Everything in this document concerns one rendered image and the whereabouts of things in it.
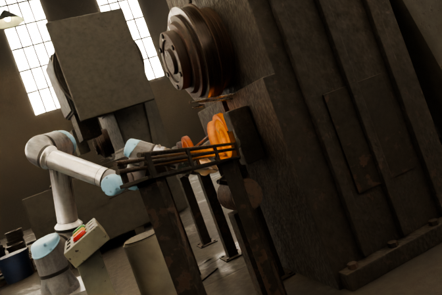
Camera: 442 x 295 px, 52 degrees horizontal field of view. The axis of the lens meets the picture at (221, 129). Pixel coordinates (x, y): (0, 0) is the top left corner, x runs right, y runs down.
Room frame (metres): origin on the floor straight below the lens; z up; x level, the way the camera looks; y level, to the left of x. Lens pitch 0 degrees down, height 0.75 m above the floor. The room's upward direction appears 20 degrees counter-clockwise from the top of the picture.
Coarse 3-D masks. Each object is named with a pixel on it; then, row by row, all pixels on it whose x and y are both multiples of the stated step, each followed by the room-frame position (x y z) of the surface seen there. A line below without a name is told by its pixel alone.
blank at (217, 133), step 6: (216, 120) 1.67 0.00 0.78; (210, 126) 1.64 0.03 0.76; (216, 126) 1.65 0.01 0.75; (222, 126) 1.72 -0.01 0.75; (210, 132) 1.62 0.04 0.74; (216, 132) 1.62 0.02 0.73; (222, 132) 1.70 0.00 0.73; (210, 138) 1.62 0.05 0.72; (216, 138) 1.61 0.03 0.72; (222, 138) 1.71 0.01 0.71; (228, 138) 1.74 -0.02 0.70; (210, 144) 1.62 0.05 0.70; (222, 156) 1.64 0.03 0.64; (228, 156) 1.66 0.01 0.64
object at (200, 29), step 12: (180, 12) 2.02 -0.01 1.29; (192, 12) 2.00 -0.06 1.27; (192, 24) 1.94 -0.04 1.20; (204, 24) 1.96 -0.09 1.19; (204, 36) 1.94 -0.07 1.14; (204, 48) 1.93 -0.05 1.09; (204, 60) 1.95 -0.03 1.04; (216, 60) 1.97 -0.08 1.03; (216, 72) 1.99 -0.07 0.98; (216, 84) 2.03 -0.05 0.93; (204, 96) 2.11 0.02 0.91
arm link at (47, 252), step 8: (40, 240) 1.82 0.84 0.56; (48, 240) 1.78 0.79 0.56; (56, 240) 1.80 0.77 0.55; (64, 240) 1.85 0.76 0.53; (32, 248) 1.78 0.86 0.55; (40, 248) 1.76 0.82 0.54; (48, 248) 1.77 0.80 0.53; (56, 248) 1.79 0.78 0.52; (32, 256) 1.79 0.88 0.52; (40, 256) 1.76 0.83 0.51; (48, 256) 1.76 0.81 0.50; (56, 256) 1.78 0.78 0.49; (64, 256) 1.82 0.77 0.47; (40, 264) 1.76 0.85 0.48; (48, 264) 1.76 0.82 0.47; (56, 264) 1.77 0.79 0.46; (64, 264) 1.80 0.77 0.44; (40, 272) 1.77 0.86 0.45; (48, 272) 1.76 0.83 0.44
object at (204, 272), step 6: (156, 168) 2.37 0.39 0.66; (162, 168) 2.41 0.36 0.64; (168, 186) 2.52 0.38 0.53; (174, 204) 2.51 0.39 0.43; (186, 234) 2.52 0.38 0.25; (192, 252) 2.51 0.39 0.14; (198, 270) 2.51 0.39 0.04; (204, 270) 2.57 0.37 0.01; (210, 270) 2.53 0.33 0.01; (204, 276) 2.47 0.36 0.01
